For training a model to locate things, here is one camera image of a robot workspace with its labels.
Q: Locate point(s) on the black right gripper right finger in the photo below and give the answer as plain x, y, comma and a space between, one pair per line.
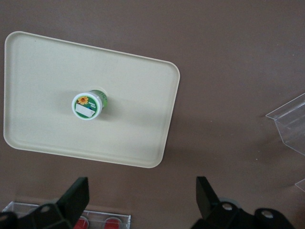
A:
221, 217

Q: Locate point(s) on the clear acrylic bottle rack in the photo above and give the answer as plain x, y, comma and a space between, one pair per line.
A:
124, 221

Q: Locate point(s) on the red cola bottle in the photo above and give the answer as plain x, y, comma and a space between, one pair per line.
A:
83, 223
112, 223

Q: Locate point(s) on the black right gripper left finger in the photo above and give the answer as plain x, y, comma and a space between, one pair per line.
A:
59, 214

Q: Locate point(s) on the clear acrylic stepped display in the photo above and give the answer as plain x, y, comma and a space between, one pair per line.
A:
293, 124

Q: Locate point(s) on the beige plastic tray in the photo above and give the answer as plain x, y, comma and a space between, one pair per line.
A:
47, 83

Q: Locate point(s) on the green gum canister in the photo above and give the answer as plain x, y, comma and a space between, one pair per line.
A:
85, 105

